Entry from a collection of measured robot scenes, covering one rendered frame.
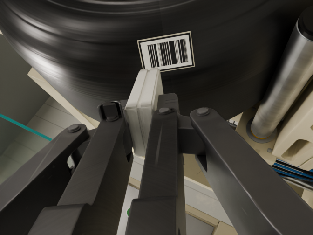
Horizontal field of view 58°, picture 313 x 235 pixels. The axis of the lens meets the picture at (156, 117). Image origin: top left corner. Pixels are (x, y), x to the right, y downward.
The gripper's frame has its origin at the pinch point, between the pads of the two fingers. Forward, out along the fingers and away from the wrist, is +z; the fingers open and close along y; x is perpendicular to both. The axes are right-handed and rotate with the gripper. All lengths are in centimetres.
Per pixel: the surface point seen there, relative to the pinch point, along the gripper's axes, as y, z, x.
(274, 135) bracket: 19.4, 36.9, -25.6
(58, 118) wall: -179, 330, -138
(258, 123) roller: 15.2, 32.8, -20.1
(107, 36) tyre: -5.7, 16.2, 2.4
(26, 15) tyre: -16.2, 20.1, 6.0
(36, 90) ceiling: -200, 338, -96
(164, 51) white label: 0.5, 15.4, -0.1
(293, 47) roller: 15.1, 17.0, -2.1
